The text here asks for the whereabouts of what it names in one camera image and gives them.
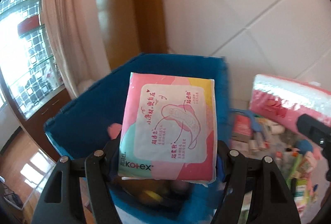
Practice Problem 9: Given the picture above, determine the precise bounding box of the red white tissue pack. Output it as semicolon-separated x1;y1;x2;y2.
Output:
249;74;330;133

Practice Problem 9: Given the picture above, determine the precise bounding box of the pink Kotex pad package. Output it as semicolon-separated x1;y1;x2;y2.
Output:
118;73;217;184

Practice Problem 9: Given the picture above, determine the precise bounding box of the red white box left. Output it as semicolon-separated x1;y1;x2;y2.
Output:
233;114;252;139

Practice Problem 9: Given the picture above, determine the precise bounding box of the blue plastic storage bin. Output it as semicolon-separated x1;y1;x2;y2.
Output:
44;54;231;223

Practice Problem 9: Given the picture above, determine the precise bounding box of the pink pig plush red dress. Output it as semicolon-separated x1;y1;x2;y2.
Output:
107;123;122;140

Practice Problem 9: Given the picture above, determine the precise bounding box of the brown bear plush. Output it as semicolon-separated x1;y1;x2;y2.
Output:
113;177;192;208

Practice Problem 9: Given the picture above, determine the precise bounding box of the pink curtain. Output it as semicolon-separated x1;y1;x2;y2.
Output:
42;0;110;99

